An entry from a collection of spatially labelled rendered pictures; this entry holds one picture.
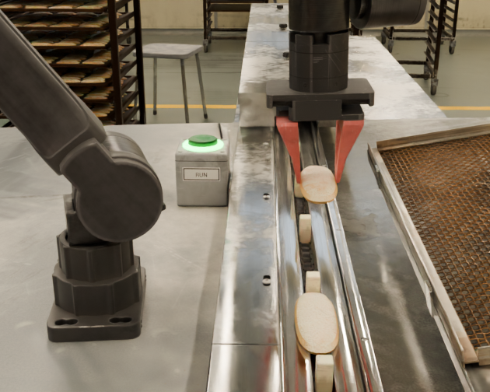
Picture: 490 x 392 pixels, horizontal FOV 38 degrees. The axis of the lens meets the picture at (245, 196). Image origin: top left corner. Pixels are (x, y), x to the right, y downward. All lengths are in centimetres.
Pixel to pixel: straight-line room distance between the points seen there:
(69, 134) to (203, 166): 34
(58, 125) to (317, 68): 24
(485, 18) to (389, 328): 745
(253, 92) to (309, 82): 50
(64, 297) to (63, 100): 19
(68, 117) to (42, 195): 42
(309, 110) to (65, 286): 28
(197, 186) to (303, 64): 33
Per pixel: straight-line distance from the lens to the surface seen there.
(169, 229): 91
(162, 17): 783
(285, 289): 70
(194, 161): 95
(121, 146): 68
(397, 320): 73
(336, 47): 68
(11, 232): 94
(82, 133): 64
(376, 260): 84
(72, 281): 70
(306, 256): 80
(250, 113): 118
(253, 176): 96
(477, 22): 808
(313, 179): 74
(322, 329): 62
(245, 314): 64
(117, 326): 68
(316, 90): 69
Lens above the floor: 119
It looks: 21 degrees down
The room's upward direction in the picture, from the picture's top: straight up
